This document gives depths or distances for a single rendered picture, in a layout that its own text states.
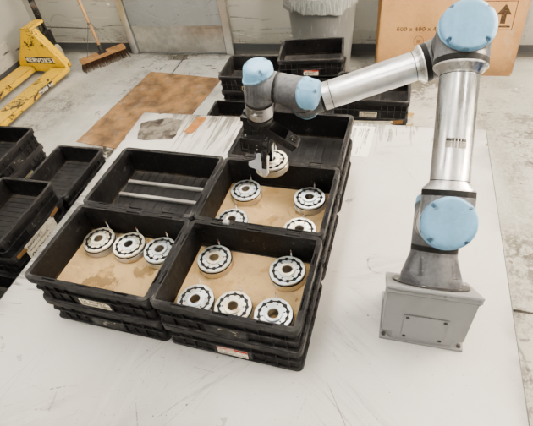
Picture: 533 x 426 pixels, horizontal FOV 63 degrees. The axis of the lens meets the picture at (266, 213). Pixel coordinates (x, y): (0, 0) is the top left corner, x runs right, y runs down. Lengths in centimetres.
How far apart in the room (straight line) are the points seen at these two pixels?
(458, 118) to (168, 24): 372
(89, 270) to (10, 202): 111
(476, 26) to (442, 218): 40
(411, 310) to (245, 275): 46
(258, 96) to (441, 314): 70
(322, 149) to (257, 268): 59
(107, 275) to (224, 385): 48
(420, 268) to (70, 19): 447
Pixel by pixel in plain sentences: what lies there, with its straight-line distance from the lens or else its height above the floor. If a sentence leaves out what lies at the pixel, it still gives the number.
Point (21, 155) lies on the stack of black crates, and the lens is 274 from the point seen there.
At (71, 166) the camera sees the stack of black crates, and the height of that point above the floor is 38.
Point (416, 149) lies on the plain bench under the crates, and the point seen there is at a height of 70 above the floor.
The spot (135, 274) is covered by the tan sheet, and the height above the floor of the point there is 83.
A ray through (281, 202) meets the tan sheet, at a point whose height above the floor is 83.
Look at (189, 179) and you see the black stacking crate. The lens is 162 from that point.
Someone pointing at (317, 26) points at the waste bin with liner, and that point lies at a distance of 345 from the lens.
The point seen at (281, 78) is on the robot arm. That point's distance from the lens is 109.
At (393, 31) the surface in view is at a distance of 380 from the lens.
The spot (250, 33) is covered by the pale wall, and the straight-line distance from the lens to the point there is 426.
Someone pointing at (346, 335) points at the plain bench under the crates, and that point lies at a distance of 130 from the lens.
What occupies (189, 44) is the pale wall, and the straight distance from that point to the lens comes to 450.
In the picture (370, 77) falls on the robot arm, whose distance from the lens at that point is 119.
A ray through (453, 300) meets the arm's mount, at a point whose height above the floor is 93.
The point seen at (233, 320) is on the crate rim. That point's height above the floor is 93.
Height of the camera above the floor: 185
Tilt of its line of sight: 45 degrees down
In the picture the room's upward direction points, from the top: 9 degrees counter-clockwise
